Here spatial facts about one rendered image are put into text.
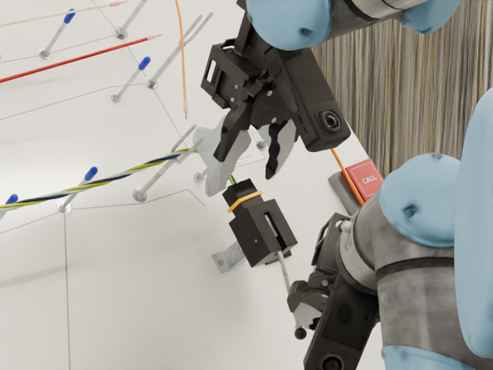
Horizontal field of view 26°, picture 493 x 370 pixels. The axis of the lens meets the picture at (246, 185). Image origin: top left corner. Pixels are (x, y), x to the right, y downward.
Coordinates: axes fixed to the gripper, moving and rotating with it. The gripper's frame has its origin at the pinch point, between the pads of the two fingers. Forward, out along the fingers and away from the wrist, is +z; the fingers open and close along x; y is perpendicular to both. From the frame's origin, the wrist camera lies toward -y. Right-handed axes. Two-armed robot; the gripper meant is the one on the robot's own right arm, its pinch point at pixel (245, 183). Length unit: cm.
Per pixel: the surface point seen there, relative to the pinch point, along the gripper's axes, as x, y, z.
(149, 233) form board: 8.4, 3.8, 7.4
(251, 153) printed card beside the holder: -10.3, 9.1, 5.0
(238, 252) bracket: 0.9, -2.9, 7.3
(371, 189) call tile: -22.1, -1.3, 6.1
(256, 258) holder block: 2.0, -6.3, 4.9
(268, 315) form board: -1.3, -8.2, 13.0
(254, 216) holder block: 1.6, -3.8, 1.1
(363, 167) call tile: -22.8, 1.5, 4.7
